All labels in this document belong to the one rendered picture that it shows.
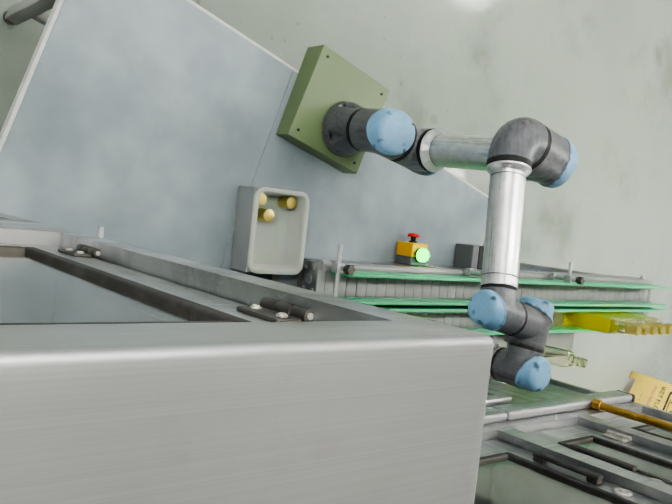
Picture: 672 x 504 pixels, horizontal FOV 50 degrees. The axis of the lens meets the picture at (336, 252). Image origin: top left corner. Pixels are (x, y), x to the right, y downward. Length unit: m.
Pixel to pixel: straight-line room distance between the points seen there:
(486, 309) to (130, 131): 0.92
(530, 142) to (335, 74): 0.66
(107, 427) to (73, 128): 1.47
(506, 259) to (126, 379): 1.25
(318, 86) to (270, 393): 1.69
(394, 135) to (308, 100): 0.27
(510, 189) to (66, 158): 0.98
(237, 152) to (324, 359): 1.59
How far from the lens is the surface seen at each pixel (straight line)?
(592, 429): 1.94
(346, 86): 2.07
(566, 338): 2.89
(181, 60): 1.88
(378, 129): 1.87
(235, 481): 0.36
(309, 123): 2.00
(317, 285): 1.95
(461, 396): 0.45
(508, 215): 1.54
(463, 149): 1.85
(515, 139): 1.60
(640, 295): 3.31
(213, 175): 1.91
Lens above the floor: 2.41
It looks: 51 degrees down
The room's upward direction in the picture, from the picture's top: 100 degrees clockwise
